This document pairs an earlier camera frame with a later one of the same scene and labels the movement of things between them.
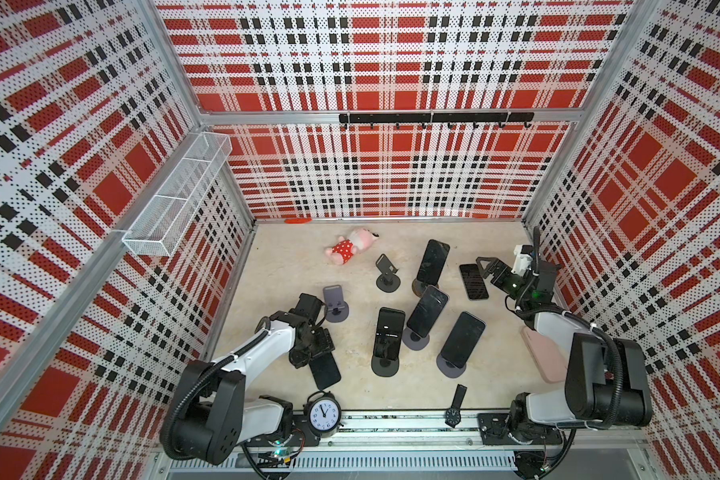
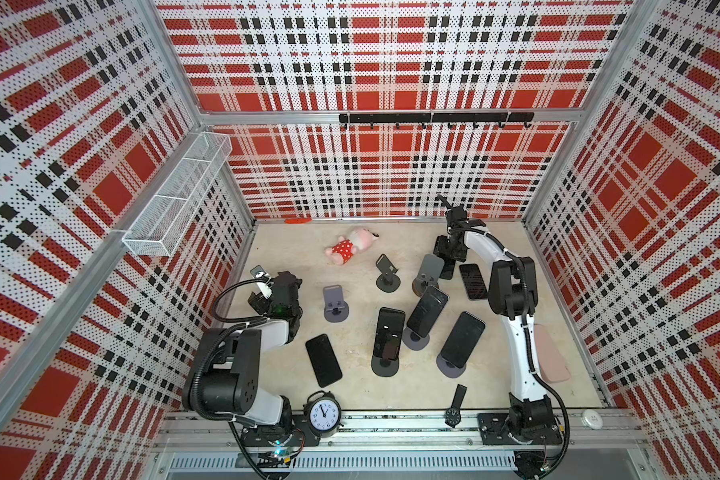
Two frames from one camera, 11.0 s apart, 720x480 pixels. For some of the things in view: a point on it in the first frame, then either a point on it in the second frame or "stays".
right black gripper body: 510,284 to 452,248
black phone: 324,370 stays
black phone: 463,339 stays
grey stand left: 337,308 stays
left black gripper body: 317,343 to 259,302
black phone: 474,284 stays
